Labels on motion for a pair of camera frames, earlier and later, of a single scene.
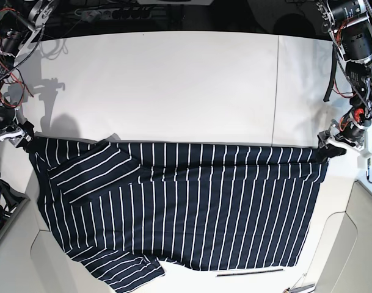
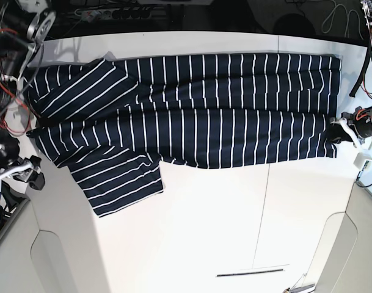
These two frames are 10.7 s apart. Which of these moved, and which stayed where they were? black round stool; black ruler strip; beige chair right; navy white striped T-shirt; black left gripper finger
Moved: black left gripper finger; navy white striped T-shirt
Stayed: black ruler strip; beige chair right; black round stool
